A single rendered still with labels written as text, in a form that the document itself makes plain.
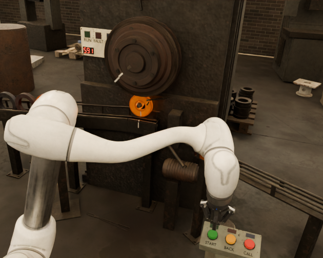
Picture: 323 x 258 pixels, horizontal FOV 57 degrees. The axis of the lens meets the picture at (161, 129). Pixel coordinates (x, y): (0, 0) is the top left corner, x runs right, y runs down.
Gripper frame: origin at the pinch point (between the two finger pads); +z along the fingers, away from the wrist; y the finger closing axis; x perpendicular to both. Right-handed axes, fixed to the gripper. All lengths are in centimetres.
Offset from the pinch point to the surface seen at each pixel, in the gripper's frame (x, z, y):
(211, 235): 1.4, 8.4, 0.7
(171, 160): -52, 36, 34
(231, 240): 1.3, 8.4, -7.7
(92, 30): -100, -21, 98
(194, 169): -50, 37, 19
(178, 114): -73, 15, 35
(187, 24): -105, -28, 37
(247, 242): 0.4, 8.5, -13.9
